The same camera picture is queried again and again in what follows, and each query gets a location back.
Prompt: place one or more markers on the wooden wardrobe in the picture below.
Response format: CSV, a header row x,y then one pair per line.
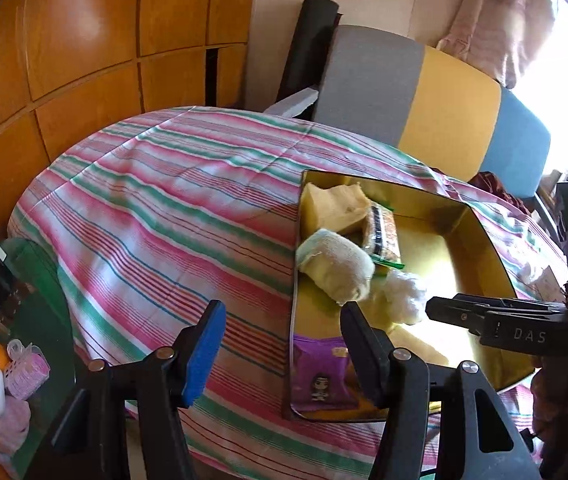
x,y
89,35

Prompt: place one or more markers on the purple snack packet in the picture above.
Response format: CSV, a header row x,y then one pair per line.
x,y
319,375

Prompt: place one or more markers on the dark red cloth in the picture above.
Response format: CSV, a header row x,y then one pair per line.
x,y
493,182

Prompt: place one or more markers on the white plastic bag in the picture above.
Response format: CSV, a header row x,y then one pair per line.
x,y
403,295

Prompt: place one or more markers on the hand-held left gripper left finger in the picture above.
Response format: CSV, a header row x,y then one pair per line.
x,y
204,355

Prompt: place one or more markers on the pink hair rollers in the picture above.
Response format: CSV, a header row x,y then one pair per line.
x,y
26,370

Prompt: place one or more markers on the gold metal tin box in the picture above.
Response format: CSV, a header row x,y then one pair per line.
x,y
463,255

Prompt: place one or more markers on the pink patterned curtain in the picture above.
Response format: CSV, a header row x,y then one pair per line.
x,y
493,10

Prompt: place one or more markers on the white foam piece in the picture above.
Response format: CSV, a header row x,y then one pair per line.
x,y
294,102

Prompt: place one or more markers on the clear packaged snack bar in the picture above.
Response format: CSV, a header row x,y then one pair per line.
x,y
381,232

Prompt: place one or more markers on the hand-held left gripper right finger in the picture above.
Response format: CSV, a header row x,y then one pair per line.
x,y
363,355

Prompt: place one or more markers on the maroon cloth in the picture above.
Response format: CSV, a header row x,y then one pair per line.
x,y
563,400

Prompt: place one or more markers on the black rolled mat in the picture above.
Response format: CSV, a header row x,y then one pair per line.
x,y
309,40

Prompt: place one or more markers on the pink fluffy cloth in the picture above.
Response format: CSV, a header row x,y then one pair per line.
x,y
14,425

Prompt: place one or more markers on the glass side table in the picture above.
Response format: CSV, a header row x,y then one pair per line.
x,y
39,280

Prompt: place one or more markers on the pale printed cardboard box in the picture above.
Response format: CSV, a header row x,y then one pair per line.
x,y
552,285

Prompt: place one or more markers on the pale towel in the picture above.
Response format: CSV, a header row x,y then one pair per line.
x,y
336,265

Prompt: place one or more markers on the yellow sponge block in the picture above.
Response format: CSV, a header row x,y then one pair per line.
x,y
334,205

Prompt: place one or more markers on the striped pink green tablecloth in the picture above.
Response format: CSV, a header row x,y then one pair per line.
x,y
164,185

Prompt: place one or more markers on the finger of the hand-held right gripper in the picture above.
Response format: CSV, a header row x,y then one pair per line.
x,y
458,310

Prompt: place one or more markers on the grey yellow blue chair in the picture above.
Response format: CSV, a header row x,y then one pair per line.
x,y
453,100

